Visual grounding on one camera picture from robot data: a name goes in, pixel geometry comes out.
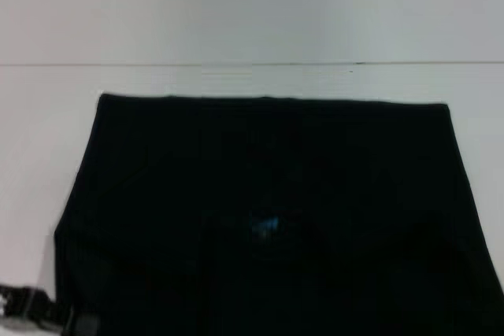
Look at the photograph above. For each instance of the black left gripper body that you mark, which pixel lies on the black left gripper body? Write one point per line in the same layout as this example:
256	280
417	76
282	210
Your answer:
23	300

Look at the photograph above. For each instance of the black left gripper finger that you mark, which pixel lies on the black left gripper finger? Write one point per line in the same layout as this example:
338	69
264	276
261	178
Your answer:
78	321

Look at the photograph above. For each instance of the black FREE print t-shirt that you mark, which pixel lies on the black FREE print t-shirt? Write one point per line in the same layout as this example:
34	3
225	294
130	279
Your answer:
256	194

